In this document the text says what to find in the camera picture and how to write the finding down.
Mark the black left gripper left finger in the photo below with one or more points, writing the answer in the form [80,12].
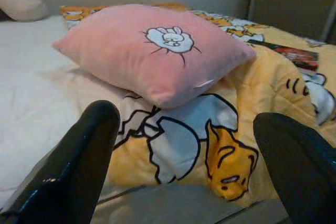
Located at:
[73,169]

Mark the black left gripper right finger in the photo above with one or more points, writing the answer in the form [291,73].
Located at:
[302,171]

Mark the yellow cartoon egg blanket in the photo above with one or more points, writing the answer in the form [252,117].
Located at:
[262,90]

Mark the dark glossy cover book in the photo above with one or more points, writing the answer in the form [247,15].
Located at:
[296,56]

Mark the pink rabbit print pillow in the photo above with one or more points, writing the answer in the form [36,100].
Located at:
[131,58]

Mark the white quilted mattress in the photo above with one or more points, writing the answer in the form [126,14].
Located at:
[26,77]

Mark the dark wardrobe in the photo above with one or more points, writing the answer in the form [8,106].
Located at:
[288,3]

